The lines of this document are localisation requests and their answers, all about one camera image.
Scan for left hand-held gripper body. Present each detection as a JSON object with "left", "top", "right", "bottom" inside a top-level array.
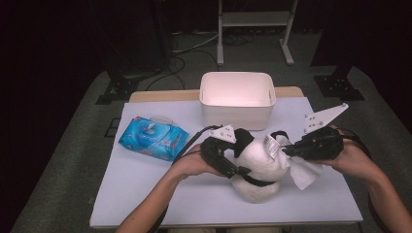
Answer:
[{"left": 199, "top": 124, "right": 237, "bottom": 179}]

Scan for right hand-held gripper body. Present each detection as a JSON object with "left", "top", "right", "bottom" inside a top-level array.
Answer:
[{"left": 297, "top": 102, "right": 350, "bottom": 161}]

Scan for panda plush toy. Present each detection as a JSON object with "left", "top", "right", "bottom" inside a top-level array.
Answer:
[{"left": 229, "top": 127, "right": 292, "bottom": 205}]

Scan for white wet wipe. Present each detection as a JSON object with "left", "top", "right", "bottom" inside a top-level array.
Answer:
[{"left": 276, "top": 134, "right": 325, "bottom": 191}]

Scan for white plastic bin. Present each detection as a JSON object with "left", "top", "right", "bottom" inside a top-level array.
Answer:
[{"left": 198, "top": 71, "right": 277, "bottom": 132}]

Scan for blue wet wipe packet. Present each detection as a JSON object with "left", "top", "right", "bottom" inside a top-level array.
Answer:
[{"left": 118, "top": 115, "right": 189, "bottom": 162}]

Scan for person's left hand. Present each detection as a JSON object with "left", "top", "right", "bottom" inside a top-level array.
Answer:
[{"left": 171, "top": 144, "right": 224, "bottom": 179}]

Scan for person's right hand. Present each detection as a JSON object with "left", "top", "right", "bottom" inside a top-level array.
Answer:
[{"left": 322, "top": 125, "right": 382, "bottom": 183}]

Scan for black stand base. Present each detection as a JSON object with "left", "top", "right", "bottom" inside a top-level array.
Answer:
[
  {"left": 95, "top": 68, "right": 140, "bottom": 106},
  {"left": 313, "top": 64, "right": 365, "bottom": 102}
]

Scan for white metal stand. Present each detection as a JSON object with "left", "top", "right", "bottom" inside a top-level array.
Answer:
[{"left": 216, "top": 0, "right": 299, "bottom": 67}]

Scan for left hand-held gripper cable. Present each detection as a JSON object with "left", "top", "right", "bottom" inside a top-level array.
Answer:
[{"left": 154, "top": 124, "right": 224, "bottom": 233}]

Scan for hand-held gripper cable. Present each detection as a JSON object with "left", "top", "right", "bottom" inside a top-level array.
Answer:
[
  {"left": 336, "top": 127, "right": 387, "bottom": 233},
  {"left": 154, "top": 124, "right": 224, "bottom": 233}
]

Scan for right hand-held gripper cable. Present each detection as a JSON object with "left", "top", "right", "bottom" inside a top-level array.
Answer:
[{"left": 336, "top": 127, "right": 387, "bottom": 233}]

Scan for black floor cables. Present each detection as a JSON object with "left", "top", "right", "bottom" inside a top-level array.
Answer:
[{"left": 144, "top": 30, "right": 257, "bottom": 91}]

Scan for white floor cable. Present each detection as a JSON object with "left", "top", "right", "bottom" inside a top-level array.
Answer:
[{"left": 171, "top": 30, "right": 224, "bottom": 54}]

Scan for black floor bracket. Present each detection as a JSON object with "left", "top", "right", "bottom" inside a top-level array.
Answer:
[{"left": 104, "top": 117, "right": 121, "bottom": 139}]

